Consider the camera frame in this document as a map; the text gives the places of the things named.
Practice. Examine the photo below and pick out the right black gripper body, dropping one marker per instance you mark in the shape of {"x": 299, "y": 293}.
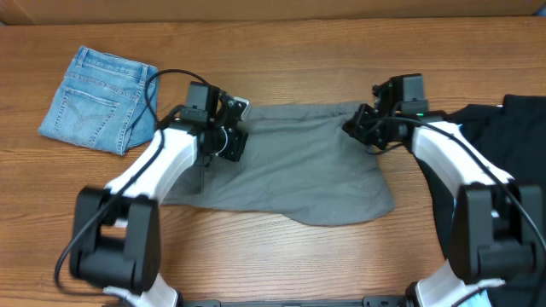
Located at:
{"x": 368, "y": 127}

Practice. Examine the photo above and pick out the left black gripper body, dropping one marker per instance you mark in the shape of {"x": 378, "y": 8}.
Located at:
{"x": 226, "y": 142}

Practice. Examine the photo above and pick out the grey cotton shorts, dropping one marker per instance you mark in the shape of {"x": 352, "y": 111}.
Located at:
{"x": 297, "y": 162}

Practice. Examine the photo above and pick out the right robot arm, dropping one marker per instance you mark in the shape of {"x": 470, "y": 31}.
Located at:
{"x": 495, "y": 232}

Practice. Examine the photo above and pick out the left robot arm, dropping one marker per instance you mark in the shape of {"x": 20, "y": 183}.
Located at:
{"x": 116, "y": 242}

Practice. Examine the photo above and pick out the folded blue denim jeans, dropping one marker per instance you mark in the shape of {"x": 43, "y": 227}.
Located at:
{"x": 103, "y": 103}

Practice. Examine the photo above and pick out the black garment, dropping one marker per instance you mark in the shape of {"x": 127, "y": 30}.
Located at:
{"x": 512, "y": 138}

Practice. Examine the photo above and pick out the light blue garment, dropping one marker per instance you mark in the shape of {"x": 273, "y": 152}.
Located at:
{"x": 477, "y": 300}

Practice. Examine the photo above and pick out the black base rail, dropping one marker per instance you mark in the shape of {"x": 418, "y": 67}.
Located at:
{"x": 290, "y": 303}

